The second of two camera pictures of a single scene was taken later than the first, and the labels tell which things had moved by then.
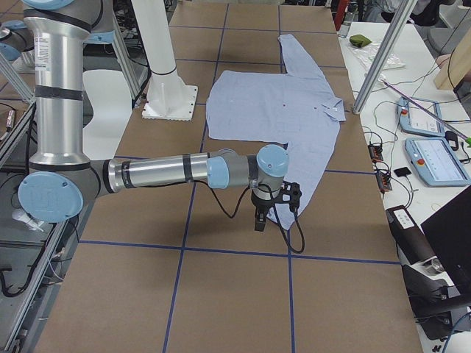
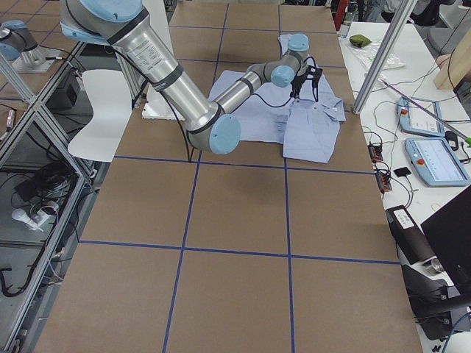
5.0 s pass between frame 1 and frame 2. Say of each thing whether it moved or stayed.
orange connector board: stayed
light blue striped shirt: moved
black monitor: stayed
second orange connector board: stayed
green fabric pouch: stayed
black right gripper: moved
